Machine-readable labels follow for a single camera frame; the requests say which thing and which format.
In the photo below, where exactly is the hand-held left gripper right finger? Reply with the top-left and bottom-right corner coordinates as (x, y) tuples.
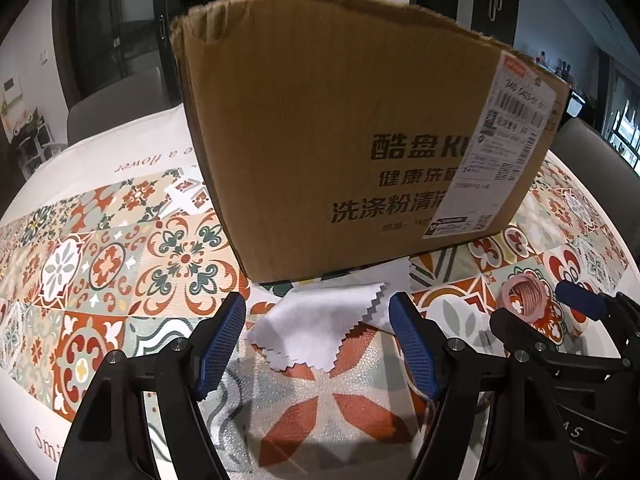
(389, 291), (571, 480)

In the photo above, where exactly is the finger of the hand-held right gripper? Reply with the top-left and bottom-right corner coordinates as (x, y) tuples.
(555, 280), (640, 356)
(489, 309), (640, 391)

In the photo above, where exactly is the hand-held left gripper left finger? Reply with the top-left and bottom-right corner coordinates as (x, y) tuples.
(55, 291), (248, 480)

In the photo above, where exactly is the pink hair tie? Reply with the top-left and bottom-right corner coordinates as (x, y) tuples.
(500, 274), (548, 318)

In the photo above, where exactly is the white cloth with zigzag edge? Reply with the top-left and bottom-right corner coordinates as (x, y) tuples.
(247, 260), (413, 373)

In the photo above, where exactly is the cardboard box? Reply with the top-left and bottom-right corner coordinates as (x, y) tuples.
(170, 0), (571, 281)

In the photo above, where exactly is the patterned tablecloth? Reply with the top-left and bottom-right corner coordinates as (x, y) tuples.
(0, 105), (640, 480)

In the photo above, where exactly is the window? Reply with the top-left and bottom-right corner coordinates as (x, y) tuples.
(600, 60), (640, 173)

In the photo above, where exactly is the shoe rack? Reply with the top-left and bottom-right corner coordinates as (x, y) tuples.
(10, 110), (66, 181)

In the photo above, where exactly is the glass sliding door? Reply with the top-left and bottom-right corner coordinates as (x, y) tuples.
(52, 0), (281, 106)

